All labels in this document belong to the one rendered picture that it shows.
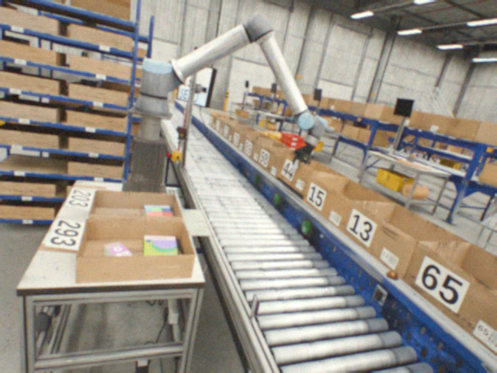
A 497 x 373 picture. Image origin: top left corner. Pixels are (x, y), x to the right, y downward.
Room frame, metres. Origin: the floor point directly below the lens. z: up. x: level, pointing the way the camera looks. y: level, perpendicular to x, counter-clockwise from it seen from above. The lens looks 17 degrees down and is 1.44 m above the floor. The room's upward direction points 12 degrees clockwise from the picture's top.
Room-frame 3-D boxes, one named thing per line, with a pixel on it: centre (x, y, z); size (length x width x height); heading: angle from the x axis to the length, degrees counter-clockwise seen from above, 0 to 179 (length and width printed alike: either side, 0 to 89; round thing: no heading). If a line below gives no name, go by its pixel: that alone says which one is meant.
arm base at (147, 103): (1.72, 0.61, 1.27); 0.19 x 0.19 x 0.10
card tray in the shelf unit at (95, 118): (2.48, 1.31, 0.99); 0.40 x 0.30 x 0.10; 109
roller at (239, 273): (1.16, -0.24, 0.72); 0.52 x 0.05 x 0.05; 113
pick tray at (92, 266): (1.01, 0.37, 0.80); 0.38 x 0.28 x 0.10; 114
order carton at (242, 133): (3.06, 0.06, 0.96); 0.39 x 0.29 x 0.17; 22
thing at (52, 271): (1.31, 0.54, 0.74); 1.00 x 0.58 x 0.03; 22
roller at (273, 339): (0.86, -0.37, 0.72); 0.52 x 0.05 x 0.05; 113
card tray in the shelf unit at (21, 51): (2.29, 1.74, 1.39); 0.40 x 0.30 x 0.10; 110
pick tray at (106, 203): (1.30, 0.49, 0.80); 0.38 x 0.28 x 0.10; 114
